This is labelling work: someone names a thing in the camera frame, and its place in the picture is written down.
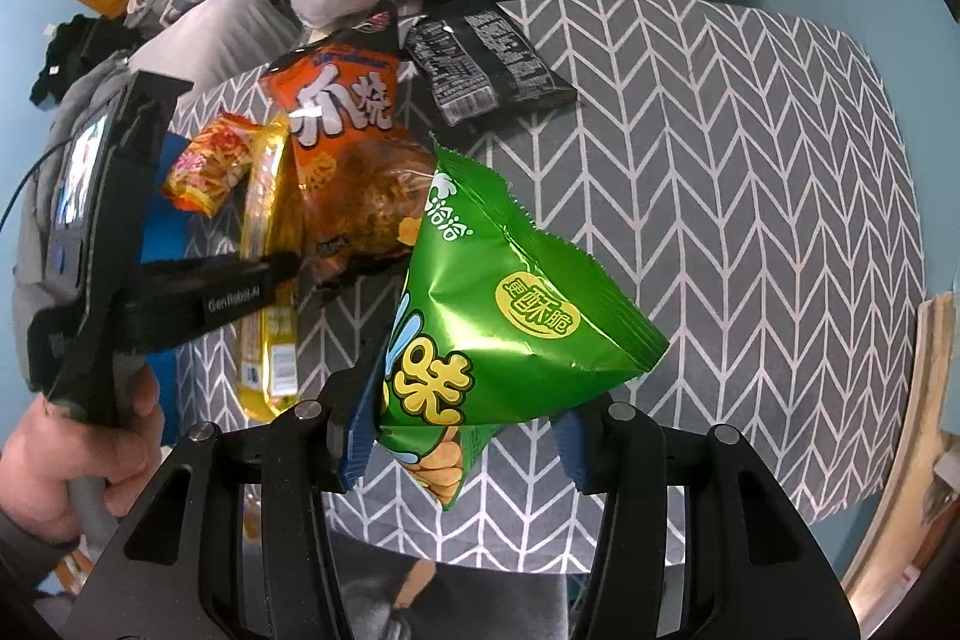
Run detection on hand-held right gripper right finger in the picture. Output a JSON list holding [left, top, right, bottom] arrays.
[[551, 401, 860, 640]]

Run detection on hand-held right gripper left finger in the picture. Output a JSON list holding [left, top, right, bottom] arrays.
[[56, 347, 391, 640]]

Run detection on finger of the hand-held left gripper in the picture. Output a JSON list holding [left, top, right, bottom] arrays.
[[146, 250, 302, 298]]

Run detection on long gold wafer packet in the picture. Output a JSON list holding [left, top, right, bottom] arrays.
[[236, 115, 301, 423]]

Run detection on blue cardboard box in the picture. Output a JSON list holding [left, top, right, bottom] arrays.
[[139, 131, 248, 266]]

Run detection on green snack bag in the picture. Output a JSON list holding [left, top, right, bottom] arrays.
[[371, 134, 671, 512]]

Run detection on person's left forearm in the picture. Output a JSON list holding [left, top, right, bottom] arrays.
[[0, 512, 82, 577]]

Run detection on person's left hand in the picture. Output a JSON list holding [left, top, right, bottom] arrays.
[[0, 374, 166, 543]]

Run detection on small orange-yellow snack packet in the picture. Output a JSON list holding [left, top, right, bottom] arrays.
[[163, 115, 263, 217]]

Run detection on orange-brown snack bag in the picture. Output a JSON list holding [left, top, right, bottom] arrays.
[[259, 0, 440, 304]]

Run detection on grey duvet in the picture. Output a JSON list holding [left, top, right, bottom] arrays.
[[11, 47, 143, 311]]

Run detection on person's grey trousers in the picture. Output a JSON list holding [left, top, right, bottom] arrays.
[[330, 527, 571, 640]]

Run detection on black clothes pile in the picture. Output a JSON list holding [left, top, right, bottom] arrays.
[[30, 14, 143, 109]]

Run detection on grey bed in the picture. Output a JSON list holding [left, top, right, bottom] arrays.
[[135, 0, 316, 86]]

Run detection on black snack packet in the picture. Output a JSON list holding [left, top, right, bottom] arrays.
[[405, 8, 578, 127]]

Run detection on light wooden board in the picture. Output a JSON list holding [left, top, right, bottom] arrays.
[[840, 291, 960, 611]]

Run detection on black cable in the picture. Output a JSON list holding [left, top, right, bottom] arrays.
[[0, 141, 76, 230]]

